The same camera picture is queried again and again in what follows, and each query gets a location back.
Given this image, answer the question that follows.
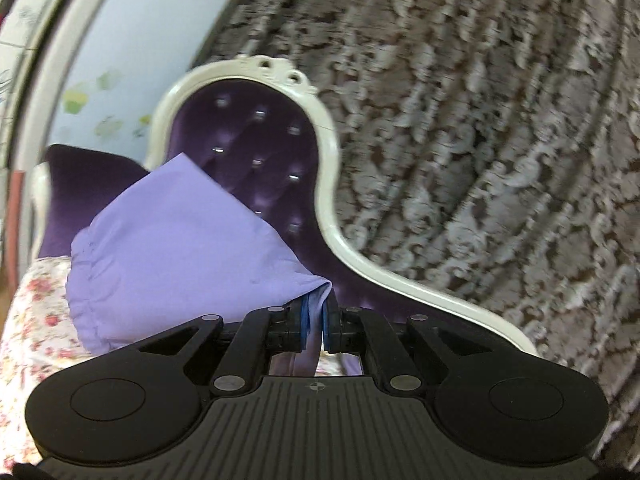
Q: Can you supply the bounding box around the purple tufted sofa white frame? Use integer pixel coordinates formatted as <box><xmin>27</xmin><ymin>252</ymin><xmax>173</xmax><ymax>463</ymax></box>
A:
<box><xmin>30</xmin><ymin>54</ymin><xmax>539</xmax><ymax>357</ymax></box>

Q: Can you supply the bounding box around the green cupcake wall sticker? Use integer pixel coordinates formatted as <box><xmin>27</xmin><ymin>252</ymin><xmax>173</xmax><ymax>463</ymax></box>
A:
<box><xmin>62</xmin><ymin>87</ymin><xmax>92</xmax><ymax>116</ymax></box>
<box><xmin>96</xmin><ymin>70</ymin><xmax>123</xmax><ymax>93</ymax></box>

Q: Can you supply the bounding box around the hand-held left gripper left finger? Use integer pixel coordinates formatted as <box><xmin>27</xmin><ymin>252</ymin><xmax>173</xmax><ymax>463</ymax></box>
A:
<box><xmin>136</xmin><ymin>296</ymin><xmax>313</xmax><ymax>396</ymax></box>

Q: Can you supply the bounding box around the brown damask patterned curtain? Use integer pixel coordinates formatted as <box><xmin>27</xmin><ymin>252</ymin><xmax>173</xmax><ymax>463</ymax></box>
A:
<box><xmin>197</xmin><ymin>0</ymin><xmax>640</xmax><ymax>463</ymax></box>

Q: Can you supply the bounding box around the floral printed sheet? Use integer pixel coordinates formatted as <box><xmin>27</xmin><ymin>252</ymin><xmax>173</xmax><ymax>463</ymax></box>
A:
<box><xmin>0</xmin><ymin>255</ymin><xmax>362</xmax><ymax>472</ymax></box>

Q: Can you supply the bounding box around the white door frame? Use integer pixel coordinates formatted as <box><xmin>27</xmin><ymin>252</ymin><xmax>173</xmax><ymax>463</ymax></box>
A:
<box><xmin>0</xmin><ymin>0</ymin><xmax>132</xmax><ymax>171</ymax></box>

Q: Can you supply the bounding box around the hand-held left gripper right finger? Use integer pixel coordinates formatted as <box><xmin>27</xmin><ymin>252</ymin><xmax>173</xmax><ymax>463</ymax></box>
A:
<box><xmin>322</xmin><ymin>300</ymin><xmax>495</xmax><ymax>393</ymax></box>

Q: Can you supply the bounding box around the lavender small garment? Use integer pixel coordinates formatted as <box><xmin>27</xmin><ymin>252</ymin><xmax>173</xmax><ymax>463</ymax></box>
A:
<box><xmin>65</xmin><ymin>152</ymin><xmax>334</xmax><ymax>379</ymax></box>

